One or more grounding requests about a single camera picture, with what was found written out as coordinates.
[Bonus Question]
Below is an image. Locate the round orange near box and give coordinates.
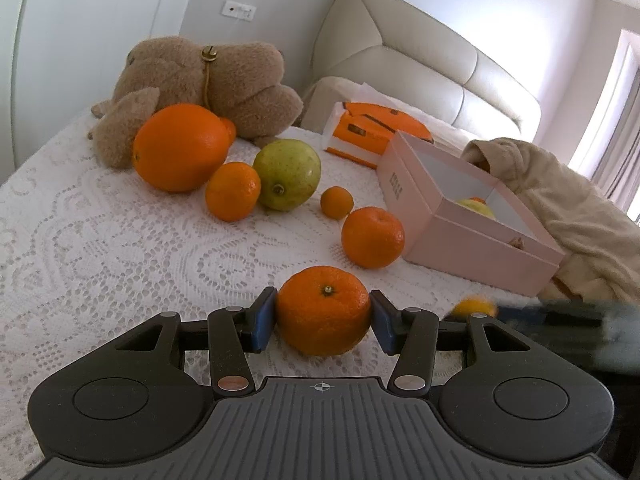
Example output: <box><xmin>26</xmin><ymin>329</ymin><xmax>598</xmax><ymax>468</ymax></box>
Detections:
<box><xmin>341</xmin><ymin>207</ymin><xmax>405</xmax><ymax>269</ymax></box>

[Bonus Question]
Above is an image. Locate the medium tangerine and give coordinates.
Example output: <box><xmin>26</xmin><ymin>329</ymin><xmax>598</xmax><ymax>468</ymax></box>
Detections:
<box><xmin>205</xmin><ymin>162</ymin><xmax>262</xmax><ymax>222</ymax></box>

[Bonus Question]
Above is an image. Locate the white pillow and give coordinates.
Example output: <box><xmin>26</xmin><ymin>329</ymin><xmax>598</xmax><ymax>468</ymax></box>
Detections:
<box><xmin>295</xmin><ymin>76</ymin><xmax>474</xmax><ymax>157</ymax></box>

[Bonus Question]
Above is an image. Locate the pink open box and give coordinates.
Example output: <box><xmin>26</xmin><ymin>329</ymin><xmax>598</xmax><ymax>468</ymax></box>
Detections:
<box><xmin>376</xmin><ymin>132</ymin><xmax>564</xmax><ymax>297</ymax></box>

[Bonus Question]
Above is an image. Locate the tiny kumquat orange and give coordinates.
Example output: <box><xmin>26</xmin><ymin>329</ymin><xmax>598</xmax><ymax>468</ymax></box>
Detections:
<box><xmin>320</xmin><ymin>186</ymin><xmax>354</xmax><ymax>220</ymax></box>

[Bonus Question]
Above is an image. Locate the brown plush toy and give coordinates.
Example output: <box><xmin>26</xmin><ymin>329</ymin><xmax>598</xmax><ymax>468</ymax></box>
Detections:
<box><xmin>88</xmin><ymin>36</ymin><xmax>304</xmax><ymax>169</ymax></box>

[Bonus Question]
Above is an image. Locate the beige upholstered headboard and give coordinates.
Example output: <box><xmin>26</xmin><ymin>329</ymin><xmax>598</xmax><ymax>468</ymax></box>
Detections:
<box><xmin>310</xmin><ymin>0</ymin><xmax>541</xmax><ymax>142</ymax></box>

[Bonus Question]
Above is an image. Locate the orange white package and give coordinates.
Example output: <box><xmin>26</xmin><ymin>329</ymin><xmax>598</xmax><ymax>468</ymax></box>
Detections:
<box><xmin>321</xmin><ymin>102</ymin><xmax>434</xmax><ymax>169</ymax></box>

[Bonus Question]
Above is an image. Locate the white wall socket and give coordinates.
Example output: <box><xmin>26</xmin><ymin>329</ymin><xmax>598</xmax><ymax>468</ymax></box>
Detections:
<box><xmin>220</xmin><ymin>0</ymin><xmax>257</xmax><ymax>22</ymax></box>

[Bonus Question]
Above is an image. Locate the orange with stem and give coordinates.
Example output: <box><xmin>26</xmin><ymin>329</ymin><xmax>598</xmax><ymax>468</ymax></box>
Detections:
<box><xmin>276</xmin><ymin>266</ymin><xmax>371</xmax><ymax>356</ymax></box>

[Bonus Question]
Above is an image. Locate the green guava fruit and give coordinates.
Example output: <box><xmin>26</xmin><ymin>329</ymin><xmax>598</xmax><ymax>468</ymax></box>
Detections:
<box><xmin>253</xmin><ymin>139</ymin><xmax>321</xmax><ymax>211</ymax></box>

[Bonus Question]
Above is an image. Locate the white lace tablecloth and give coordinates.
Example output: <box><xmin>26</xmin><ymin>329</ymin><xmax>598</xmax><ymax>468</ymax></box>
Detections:
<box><xmin>0</xmin><ymin>109</ymin><xmax>542</xmax><ymax>476</ymax></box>

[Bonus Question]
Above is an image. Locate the yellow-green pear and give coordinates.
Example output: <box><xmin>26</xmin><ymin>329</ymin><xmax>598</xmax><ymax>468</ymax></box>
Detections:
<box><xmin>457</xmin><ymin>198</ymin><xmax>496</xmax><ymax>219</ymax></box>

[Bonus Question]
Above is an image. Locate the small yellow-orange citrus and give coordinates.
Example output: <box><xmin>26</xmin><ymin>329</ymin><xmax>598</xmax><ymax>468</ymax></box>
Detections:
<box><xmin>449</xmin><ymin>296</ymin><xmax>498</xmax><ymax>318</ymax></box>

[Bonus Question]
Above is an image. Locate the white tissue paper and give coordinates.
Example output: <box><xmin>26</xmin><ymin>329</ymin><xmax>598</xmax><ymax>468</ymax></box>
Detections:
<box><xmin>350</xmin><ymin>84</ymin><xmax>400</xmax><ymax>110</ymax></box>

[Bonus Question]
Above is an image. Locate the large orange grapefruit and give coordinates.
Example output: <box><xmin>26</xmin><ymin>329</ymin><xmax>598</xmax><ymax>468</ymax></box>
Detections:
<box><xmin>132</xmin><ymin>103</ymin><xmax>231</xmax><ymax>193</ymax></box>

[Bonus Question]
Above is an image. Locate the beige fleece blanket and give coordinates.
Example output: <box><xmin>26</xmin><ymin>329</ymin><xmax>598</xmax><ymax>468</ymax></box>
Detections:
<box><xmin>461</xmin><ymin>138</ymin><xmax>639</xmax><ymax>304</ymax></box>

